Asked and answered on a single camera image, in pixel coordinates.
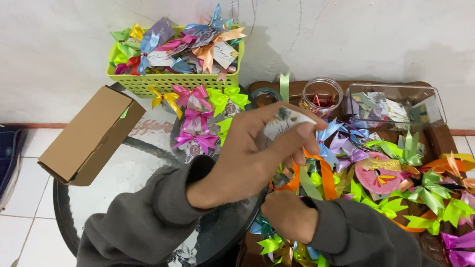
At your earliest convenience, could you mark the person's left hand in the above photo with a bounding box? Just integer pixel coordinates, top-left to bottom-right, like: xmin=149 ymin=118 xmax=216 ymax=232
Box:
xmin=187 ymin=102 xmax=328 ymax=210

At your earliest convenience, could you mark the person's right hand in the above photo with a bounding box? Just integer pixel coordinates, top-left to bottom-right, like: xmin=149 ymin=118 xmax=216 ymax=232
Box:
xmin=261 ymin=190 xmax=320 ymax=245

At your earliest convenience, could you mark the white printed gift card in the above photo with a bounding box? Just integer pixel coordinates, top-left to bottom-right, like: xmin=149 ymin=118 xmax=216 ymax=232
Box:
xmin=260 ymin=107 xmax=318 ymax=144

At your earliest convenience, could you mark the light blue ribbon bow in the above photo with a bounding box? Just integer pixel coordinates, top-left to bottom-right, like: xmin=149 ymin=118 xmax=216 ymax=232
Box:
xmin=315 ymin=118 xmax=348 ymax=168

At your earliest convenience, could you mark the orange ribbon strip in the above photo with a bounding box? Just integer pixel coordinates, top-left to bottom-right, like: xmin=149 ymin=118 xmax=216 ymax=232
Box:
xmin=271 ymin=148 xmax=338 ymax=201

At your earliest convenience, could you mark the green ribbon roll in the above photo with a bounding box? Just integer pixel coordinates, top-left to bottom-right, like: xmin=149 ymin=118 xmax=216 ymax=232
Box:
xmin=249 ymin=73 xmax=291 ymax=107

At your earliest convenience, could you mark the neon green ribbon bow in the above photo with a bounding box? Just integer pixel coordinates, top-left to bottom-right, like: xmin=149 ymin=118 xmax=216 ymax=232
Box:
xmin=215 ymin=117 xmax=234 ymax=146
xmin=206 ymin=86 xmax=251 ymax=118

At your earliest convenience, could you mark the magenta ribbon bow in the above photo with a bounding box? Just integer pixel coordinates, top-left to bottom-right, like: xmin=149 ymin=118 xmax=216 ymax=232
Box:
xmin=173 ymin=131 xmax=219 ymax=162

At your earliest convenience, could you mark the pink ribbon bow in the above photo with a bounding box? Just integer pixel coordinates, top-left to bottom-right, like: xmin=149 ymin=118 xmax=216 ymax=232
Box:
xmin=172 ymin=85 xmax=213 ymax=111
xmin=182 ymin=108 xmax=214 ymax=134

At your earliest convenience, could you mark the clear plastic card container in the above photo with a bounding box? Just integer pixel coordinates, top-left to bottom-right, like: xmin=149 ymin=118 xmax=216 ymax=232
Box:
xmin=343 ymin=83 xmax=447 ymax=131

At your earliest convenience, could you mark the heap of loose coloured bows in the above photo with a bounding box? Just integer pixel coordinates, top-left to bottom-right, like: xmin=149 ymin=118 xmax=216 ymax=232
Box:
xmin=249 ymin=119 xmax=475 ymax=267

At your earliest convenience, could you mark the yellow ribbon bow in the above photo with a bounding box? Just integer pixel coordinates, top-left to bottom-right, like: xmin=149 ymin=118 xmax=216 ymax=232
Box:
xmin=148 ymin=86 xmax=183 ymax=119

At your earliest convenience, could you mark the brown wooden tray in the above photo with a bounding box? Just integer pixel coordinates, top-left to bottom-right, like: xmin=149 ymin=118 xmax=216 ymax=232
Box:
xmin=237 ymin=81 xmax=475 ymax=267

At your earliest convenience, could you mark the green plastic basket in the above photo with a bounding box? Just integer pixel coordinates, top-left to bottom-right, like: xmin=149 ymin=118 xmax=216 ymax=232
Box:
xmin=106 ymin=25 xmax=245 ymax=99

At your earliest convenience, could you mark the pile of tagged ribbon bows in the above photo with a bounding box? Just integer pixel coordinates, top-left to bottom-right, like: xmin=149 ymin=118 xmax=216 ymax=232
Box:
xmin=110 ymin=4 xmax=248 ymax=82

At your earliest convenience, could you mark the round glass table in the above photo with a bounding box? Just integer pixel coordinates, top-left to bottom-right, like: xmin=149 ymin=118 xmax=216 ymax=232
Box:
xmin=53 ymin=82 xmax=268 ymax=267

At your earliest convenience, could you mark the brown cardboard box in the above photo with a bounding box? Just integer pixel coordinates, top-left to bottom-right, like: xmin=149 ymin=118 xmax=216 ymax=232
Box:
xmin=37 ymin=85 xmax=146 ymax=187

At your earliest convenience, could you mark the dark blue mat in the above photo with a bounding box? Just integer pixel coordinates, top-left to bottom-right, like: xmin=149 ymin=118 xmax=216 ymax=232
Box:
xmin=0 ymin=126 xmax=24 ymax=213

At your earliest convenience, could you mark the glass jar of wire ties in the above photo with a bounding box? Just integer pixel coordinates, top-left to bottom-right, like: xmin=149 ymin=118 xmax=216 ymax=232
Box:
xmin=300 ymin=77 xmax=344 ymax=118

